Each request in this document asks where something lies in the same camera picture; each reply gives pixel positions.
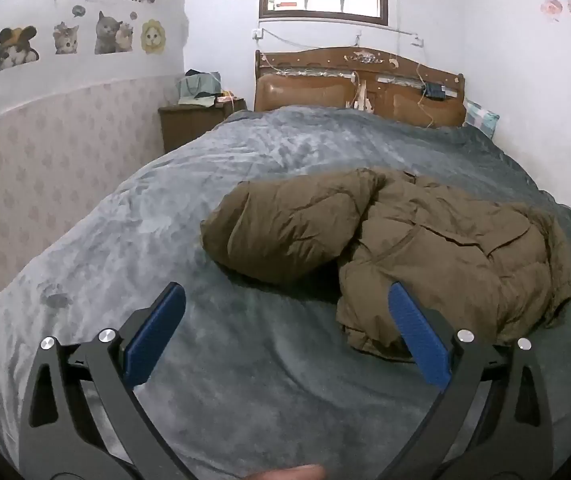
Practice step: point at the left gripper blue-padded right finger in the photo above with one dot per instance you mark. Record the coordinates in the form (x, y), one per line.
(491, 418)

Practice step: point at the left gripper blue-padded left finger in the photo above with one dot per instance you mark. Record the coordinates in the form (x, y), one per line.
(59, 439)

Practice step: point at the olive brown puffer jacket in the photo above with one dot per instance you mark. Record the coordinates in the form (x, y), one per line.
(497, 269)

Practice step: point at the grey plush bed blanket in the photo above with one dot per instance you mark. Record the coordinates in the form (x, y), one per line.
(258, 376)

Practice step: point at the plaid teal pillow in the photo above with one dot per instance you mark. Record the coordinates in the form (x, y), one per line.
(480, 118)

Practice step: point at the dark wooden nightstand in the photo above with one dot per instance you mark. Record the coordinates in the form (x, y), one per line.
(182, 124)

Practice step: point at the black device on headboard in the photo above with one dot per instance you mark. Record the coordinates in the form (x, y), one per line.
(434, 91)

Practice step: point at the brown wooden padded headboard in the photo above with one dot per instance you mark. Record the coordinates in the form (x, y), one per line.
(373, 81)

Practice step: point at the yellow flower cat sticker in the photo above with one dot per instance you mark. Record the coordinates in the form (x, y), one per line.
(152, 38)

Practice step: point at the calico cat wall sticker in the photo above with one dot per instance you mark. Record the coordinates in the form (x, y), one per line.
(16, 48)

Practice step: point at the tabby kitten wall sticker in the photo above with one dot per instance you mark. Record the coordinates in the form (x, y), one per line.
(65, 38)

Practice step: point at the grey kittens wall sticker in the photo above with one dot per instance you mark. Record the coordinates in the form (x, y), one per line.
(112, 36)

